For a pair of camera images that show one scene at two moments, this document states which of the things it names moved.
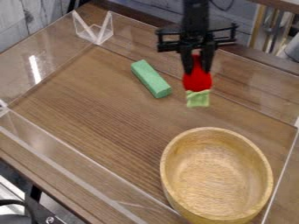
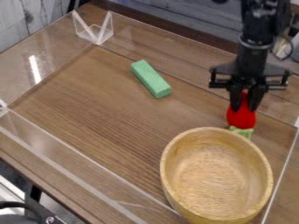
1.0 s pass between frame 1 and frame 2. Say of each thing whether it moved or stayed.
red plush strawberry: moved
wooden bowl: stayed
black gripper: moved
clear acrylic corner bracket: stayed
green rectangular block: stayed
